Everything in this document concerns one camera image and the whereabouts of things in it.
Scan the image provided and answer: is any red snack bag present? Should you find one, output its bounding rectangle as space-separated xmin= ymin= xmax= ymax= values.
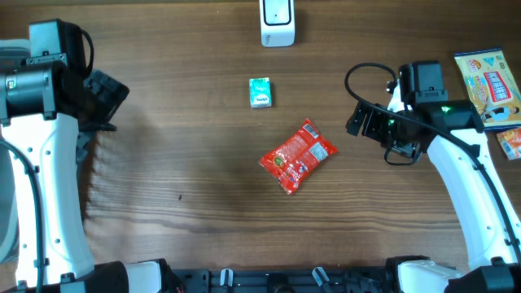
xmin=260 ymin=118 xmax=338 ymax=195

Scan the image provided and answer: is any beige wet wipes pack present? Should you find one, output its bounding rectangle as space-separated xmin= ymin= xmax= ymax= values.
xmin=454 ymin=47 xmax=520 ymax=131

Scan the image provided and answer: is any orange tissue pack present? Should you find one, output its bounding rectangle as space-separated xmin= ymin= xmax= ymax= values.
xmin=497 ymin=128 xmax=521 ymax=160

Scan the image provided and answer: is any teal tissue pack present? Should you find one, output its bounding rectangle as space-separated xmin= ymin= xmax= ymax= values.
xmin=249 ymin=77 xmax=272 ymax=108

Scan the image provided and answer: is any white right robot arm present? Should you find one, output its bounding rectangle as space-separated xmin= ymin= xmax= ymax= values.
xmin=344 ymin=61 xmax=520 ymax=292

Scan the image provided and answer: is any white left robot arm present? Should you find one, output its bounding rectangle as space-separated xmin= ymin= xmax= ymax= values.
xmin=1 ymin=19 xmax=183 ymax=292

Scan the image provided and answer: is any white barcode scanner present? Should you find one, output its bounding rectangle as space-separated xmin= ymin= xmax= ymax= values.
xmin=259 ymin=0 xmax=296 ymax=48

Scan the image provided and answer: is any grey plastic shopping basket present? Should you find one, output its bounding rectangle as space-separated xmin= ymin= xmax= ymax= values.
xmin=1 ymin=39 xmax=30 ymax=263

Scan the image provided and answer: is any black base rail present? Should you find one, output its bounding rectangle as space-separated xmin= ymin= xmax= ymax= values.
xmin=173 ymin=267 xmax=393 ymax=293

